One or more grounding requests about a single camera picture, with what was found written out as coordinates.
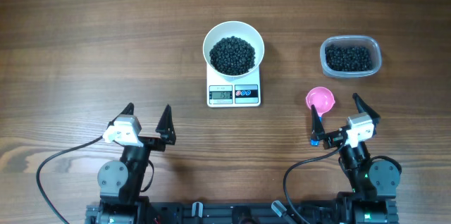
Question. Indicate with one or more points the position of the black beans in bowl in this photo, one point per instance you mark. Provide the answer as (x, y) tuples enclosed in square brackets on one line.
[(232, 56)]

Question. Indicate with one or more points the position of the white digital kitchen scale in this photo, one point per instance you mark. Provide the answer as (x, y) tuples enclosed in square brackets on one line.
[(224, 91)]

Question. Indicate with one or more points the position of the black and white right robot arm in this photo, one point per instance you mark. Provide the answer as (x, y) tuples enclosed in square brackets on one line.
[(373, 179)]

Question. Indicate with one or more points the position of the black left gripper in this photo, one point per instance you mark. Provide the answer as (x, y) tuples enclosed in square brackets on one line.
[(165, 131)]

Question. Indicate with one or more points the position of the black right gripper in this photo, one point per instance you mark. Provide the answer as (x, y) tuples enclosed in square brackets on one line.
[(332, 139)]

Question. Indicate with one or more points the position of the clear plastic container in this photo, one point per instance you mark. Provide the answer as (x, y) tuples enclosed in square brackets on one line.
[(352, 40)]

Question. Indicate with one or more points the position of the pink scoop with blue handle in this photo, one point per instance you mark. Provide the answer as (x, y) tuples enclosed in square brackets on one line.
[(322, 98)]

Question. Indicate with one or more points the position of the black beans pile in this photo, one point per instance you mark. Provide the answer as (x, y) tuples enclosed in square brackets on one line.
[(348, 58)]

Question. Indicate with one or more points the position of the white bowl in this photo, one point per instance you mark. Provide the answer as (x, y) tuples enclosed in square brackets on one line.
[(238, 29)]

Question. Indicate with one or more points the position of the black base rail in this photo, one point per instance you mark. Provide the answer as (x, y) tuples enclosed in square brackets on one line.
[(246, 212)]

